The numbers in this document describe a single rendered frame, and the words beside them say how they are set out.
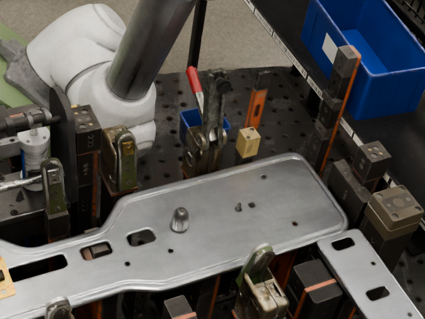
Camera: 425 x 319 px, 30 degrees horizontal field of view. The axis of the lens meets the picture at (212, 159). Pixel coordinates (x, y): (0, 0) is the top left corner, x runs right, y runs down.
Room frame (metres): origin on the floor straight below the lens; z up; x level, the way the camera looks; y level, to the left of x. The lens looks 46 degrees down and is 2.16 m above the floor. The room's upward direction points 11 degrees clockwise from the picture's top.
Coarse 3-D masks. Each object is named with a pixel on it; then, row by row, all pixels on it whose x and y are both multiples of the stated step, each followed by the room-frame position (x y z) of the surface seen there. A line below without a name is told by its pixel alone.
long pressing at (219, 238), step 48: (144, 192) 1.01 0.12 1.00; (192, 192) 1.03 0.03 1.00; (240, 192) 1.06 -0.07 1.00; (288, 192) 1.08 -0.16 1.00; (0, 240) 0.84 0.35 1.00; (96, 240) 0.88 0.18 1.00; (192, 240) 0.92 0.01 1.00; (240, 240) 0.94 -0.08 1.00; (288, 240) 0.96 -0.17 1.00; (48, 288) 0.76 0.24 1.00; (96, 288) 0.78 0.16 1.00; (144, 288) 0.80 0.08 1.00
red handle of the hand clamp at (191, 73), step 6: (192, 66) 1.23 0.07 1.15; (186, 72) 1.22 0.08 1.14; (192, 72) 1.22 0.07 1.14; (192, 78) 1.21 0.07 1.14; (198, 78) 1.21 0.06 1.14; (192, 84) 1.20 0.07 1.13; (198, 84) 1.20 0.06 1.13; (192, 90) 1.20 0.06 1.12; (198, 90) 1.19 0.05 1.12; (198, 96) 1.19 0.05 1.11; (198, 102) 1.18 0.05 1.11; (198, 108) 1.17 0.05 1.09; (210, 132) 1.13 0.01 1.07; (210, 138) 1.12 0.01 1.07; (216, 138) 1.13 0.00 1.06
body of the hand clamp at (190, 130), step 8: (192, 128) 1.16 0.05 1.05; (200, 128) 1.16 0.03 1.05; (192, 136) 1.14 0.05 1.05; (192, 144) 1.13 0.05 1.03; (184, 152) 1.16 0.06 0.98; (192, 152) 1.13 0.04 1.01; (200, 152) 1.11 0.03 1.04; (208, 152) 1.12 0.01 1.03; (216, 152) 1.13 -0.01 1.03; (184, 160) 1.15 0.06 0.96; (192, 160) 1.13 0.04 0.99; (200, 160) 1.11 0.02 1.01; (208, 160) 1.12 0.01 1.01; (216, 160) 1.13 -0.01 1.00; (184, 168) 1.15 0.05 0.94; (192, 168) 1.12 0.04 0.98; (200, 168) 1.11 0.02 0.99; (208, 168) 1.12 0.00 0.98; (216, 168) 1.13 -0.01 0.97; (184, 176) 1.15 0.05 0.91; (192, 176) 1.12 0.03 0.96
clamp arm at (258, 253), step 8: (256, 248) 0.84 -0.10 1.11; (264, 248) 0.84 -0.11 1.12; (272, 248) 0.84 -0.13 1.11; (256, 256) 0.83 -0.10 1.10; (264, 256) 0.83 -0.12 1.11; (272, 256) 0.84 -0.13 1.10; (248, 264) 0.84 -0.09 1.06; (256, 264) 0.82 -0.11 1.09; (264, 264) 0.84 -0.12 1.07; (240, 272) 0.85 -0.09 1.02; (248, 272) 0.83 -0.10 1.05; (256, 272) 0.84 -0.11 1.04; (240, 280) 0.84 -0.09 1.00; (256, 280) 0.85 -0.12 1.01
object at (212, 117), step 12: (216, 72) 1.15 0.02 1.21; (216, 84) 1.13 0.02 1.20; (228, 84) 1.12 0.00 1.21; (204, 96) 1.14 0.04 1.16; (216, 96) 1.14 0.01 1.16; (204, 108) 1.13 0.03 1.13; (216, 108) 1.14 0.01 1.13; (204, 120) 1.13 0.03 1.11; (216, 120) 1.14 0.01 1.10; (204, 132) 1.12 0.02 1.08; (216, 132) 1.14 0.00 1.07; (216, 144) 1.13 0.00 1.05
